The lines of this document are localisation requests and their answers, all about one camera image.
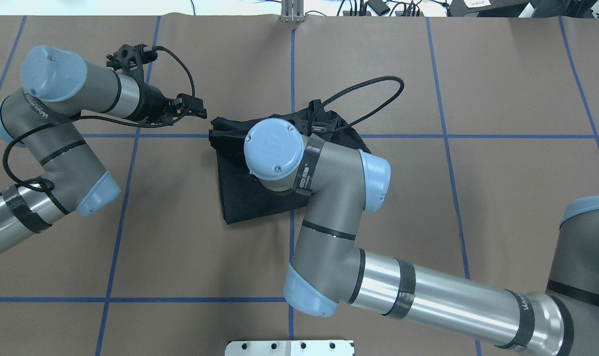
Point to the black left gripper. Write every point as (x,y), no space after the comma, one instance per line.
(151,104)

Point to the black graphic t-shirt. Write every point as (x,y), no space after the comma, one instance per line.
(242,197)

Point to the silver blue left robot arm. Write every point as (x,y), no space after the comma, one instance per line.
(53,169)

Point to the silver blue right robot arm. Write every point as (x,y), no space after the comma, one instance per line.
(496,239)

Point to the black power adapter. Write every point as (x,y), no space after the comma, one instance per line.
(379,7)

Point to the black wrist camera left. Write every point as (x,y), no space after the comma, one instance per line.
(130,59)

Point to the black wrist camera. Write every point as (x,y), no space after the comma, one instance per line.
(315,119)
(130,59)

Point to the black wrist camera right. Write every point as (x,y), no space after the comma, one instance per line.
(315,119)

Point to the aluminium frame post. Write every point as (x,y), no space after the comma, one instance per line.
(292,11)

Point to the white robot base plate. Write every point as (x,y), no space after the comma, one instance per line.
(291,348)

